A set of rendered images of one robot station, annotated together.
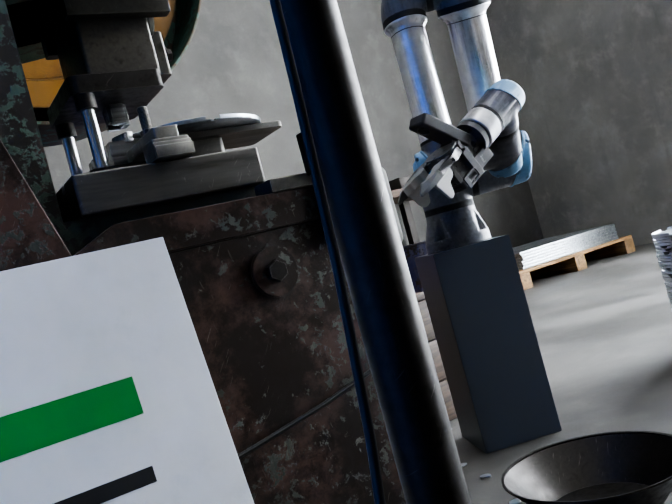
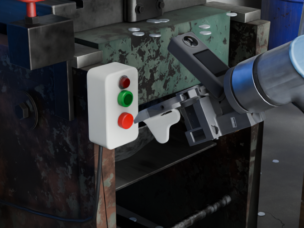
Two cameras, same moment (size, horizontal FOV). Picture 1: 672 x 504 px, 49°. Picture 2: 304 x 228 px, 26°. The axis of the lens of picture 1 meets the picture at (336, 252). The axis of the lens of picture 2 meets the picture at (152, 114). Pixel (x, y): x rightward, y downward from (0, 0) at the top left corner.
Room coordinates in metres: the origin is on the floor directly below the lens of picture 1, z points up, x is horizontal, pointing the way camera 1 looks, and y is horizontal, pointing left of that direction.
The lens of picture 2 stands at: (1.07, -1.13, 0.95)
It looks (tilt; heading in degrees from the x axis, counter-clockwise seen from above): 21 degrees down; 76
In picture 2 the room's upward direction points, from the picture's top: straight up
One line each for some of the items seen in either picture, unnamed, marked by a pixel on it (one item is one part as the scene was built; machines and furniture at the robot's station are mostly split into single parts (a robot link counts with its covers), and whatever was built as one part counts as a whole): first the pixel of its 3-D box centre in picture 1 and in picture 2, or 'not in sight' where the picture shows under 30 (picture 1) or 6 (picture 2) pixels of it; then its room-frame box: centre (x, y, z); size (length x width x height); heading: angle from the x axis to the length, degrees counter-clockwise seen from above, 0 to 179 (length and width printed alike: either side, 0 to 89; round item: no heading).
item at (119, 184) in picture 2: not in sight; (93, 145); (1.29, 0.33, 0.31); 0.43 x 0.42 x 0.01; 32
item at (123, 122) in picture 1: (116, 117); not in sight; (1.30, 0.32, 0.84); 0.05 x 0.03 x 0.04; 32
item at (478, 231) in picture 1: (453, 225); not in sight; (1.70, -0.28, 0.50); 0.15 x 0.15 x 0.10
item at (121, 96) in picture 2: not in sight; (125, 98); (1.28, -0.10, 0.58); 0.03 x 0.01 x 0.03; 32
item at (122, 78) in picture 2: not in sight; (124, 82); (1.28, -0.10, 0.61); 0.02 x 0.01 x 0.02; 32
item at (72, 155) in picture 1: (71, 154); not in sight; (1.33, 0.42, 0.81); 0.02 x 0.02 x 0.14
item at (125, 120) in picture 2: not in sight; (125, 120); (1.28, -0.10, 0.54); 0.03 x 0.01 x 0.03; 32
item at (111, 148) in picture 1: (126, 162); not in sight; (1.30, 0.32, 0.76); 0.15 x 0.09 x 0.05; 32
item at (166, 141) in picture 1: (151, 137); not in sight; (1.15, 0.24, 0.76); 0.17 x 0.06 x 0.10; 32
